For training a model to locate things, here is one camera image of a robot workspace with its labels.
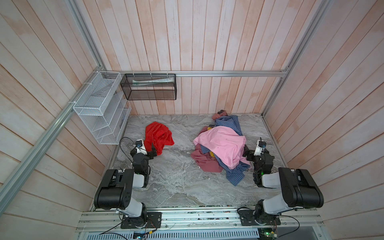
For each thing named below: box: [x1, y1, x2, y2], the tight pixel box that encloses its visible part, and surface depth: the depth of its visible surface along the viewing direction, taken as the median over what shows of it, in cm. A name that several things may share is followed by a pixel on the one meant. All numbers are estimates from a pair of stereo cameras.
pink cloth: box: [193, 125, 251, 170], surface depth 87 cm
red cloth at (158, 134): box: [143, 121, 175, 156], surface depth 103 cm
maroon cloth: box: [190, 126, 223, 173], surface depth 91 cm
